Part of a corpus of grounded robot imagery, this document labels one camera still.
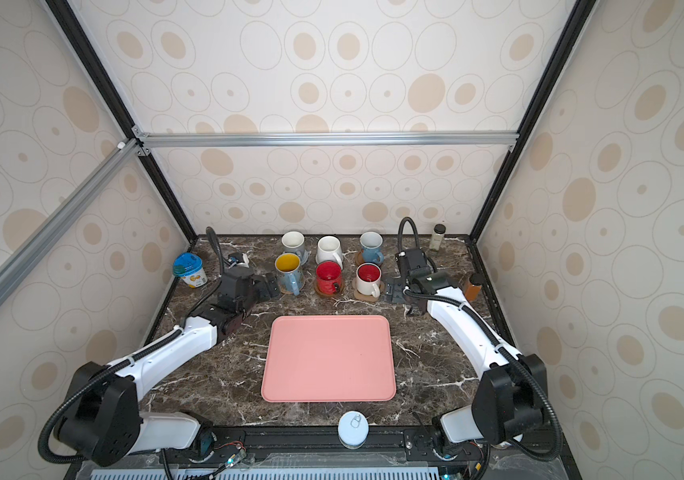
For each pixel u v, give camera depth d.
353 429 0.71
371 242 1.08
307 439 0.75
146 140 0.90
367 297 1.01
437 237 1.09
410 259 0.64
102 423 0.41
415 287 0.59
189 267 0.98
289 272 0.96
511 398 0.41
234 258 0.74
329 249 1.06
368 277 1.03
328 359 0.88
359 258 1.12
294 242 1.08
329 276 1.03
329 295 1.03
